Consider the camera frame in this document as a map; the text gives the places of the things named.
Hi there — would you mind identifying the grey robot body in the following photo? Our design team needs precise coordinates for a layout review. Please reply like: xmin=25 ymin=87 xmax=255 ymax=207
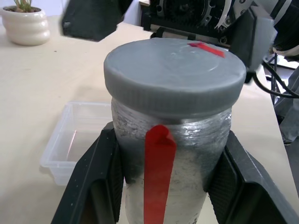
xmin=272 ymin=67 xmax=299 ymax=146

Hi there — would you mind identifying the black cable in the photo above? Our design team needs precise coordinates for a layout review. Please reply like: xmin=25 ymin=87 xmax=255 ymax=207
xmin=253 ymin=52 xmax=299 ymax=99

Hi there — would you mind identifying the short red tape strip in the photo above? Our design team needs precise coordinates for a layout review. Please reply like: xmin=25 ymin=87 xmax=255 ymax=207
xmin=186 ymin=42 xmax=226 ymax=59

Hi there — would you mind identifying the green plant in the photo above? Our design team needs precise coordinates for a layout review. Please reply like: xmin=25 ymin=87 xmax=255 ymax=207
xmin=13 ymin=0 xmax=34 ymax=13

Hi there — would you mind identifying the clear plastic box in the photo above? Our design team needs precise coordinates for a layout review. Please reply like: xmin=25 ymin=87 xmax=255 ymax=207
xmin=39 ymin=100 xmax=113 ymax=186

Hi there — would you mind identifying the long red tape strip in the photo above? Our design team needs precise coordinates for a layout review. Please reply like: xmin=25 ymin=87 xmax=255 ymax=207
xmin=142 ymin=124 xmax=177 ymax=224

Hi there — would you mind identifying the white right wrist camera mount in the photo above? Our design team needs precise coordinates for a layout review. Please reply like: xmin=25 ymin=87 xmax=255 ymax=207
xmin=233 ymin=0 xmax=255 ymax=17

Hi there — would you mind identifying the white ribbed plant pot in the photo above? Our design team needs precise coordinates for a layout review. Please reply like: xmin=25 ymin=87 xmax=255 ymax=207
xmin=0 ymin=6 xmax=51 ymax=46

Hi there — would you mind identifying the grey screw lid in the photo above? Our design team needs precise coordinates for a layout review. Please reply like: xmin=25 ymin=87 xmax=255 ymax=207
xmin=103 ymin=38 xmax=247 ymax=119

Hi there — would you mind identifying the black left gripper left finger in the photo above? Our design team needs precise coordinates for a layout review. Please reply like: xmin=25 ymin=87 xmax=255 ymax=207
xmin=50 ymin=121 xmax=127 ymax=224

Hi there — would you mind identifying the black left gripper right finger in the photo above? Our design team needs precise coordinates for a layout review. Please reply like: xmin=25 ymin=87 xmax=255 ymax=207
xmin=202 ymin=130 xmax=299 ymax=224

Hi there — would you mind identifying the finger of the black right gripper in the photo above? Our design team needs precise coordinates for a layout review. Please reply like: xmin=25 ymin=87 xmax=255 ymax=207
xmin=227 ymin=5 xmax=278 ymax=84
xmin=59 ymin=0 xmax=135 ymax=43

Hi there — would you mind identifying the clear plastic jar with powder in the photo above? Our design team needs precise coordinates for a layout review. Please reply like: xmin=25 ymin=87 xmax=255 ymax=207
xmin=111 ymin=97 xmax=234 ymax=224

